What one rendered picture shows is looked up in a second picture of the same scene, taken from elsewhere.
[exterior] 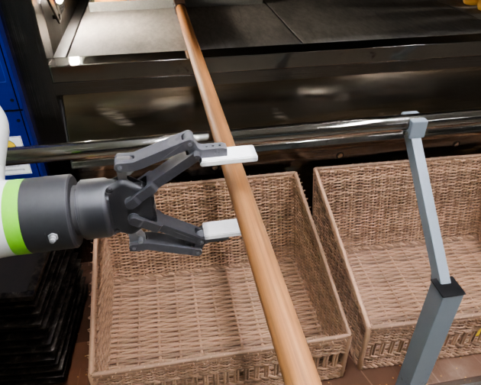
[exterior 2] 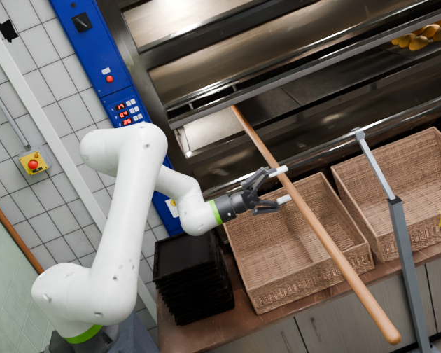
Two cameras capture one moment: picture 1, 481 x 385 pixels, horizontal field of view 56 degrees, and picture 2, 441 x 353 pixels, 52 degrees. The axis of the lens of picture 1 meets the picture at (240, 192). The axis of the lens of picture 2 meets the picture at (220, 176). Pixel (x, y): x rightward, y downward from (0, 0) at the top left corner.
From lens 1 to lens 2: 1.02 m
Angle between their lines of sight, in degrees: 12
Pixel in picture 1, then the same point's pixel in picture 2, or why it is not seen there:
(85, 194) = (235, 197)
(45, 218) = (225, 208)
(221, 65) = (264, 131)
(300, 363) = (312, 218)
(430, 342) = (399, 230)
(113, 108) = (218, 169)
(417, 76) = (370, 101)
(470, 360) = not seen: outside the picture
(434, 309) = (393, 212)
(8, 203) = (213, 206)
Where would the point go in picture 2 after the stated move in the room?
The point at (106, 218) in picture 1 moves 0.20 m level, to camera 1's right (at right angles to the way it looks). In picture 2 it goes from (243, 204) to (299, 187)
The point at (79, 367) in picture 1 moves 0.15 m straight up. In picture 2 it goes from (238, 300) to (227, 277)
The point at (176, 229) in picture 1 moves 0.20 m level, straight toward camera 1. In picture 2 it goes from (267, 203) to (284, 233)
